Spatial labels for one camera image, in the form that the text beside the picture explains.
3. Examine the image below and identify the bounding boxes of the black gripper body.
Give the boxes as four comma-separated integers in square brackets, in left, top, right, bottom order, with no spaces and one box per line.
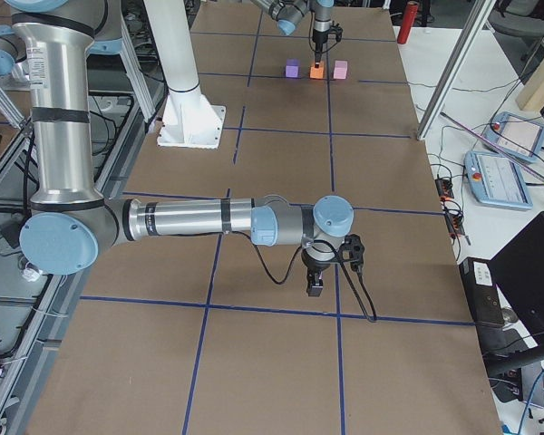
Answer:
[301,246,338,277]
[312,29,328,51]

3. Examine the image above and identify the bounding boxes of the orange foam cube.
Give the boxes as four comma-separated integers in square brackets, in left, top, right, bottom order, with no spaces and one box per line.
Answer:
[309,63,325,80]

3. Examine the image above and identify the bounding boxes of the pink foam cube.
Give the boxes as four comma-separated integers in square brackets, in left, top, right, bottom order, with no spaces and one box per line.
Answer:
[333,60,348,80]

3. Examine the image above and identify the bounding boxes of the purple foam cube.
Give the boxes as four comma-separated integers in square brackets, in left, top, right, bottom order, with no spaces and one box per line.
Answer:
[285,58,300,79]

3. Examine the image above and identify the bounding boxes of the red cylinder tube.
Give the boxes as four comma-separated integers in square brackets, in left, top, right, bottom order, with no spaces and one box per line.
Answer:
[396,1,419,44]

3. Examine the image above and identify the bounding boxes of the black box with label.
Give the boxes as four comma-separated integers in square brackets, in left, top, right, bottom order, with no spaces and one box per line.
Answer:
[459,257,504,328]

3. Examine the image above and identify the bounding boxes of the near blue teach pendant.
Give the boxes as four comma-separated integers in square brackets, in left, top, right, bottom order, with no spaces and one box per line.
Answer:
[464,151,533,211]

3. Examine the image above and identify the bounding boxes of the blue teach pendant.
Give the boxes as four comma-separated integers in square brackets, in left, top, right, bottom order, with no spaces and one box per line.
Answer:
[482,111,544,163]
[464,151,533,211]

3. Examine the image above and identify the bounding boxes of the black laptop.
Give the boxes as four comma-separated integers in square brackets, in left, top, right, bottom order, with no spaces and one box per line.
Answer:
[489,211,544,334]

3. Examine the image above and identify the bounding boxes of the far blue teach pendant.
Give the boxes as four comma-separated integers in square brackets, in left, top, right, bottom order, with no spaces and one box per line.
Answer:
[482,111,544,163]

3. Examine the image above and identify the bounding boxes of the reacher grabber stick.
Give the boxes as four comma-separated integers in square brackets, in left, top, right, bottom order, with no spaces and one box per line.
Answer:
[440,111,544,184]

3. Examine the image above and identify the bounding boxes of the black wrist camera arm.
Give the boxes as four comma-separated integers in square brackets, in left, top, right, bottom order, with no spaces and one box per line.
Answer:
[339,234,364,275]
[328,21,343,43]

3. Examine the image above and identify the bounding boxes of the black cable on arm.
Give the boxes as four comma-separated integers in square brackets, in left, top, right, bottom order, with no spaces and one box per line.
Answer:
[228,230,378,324]

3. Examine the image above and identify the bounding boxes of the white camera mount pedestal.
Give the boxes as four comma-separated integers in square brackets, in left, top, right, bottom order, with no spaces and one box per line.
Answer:
[144,0,226,149]

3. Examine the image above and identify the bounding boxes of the aluminium frame post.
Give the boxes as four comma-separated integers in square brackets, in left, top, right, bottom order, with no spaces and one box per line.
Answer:
[416,0,495,140]

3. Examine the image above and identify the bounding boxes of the aluminium frame rail structure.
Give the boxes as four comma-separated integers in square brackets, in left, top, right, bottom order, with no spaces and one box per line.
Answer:
[0,69,164,433]

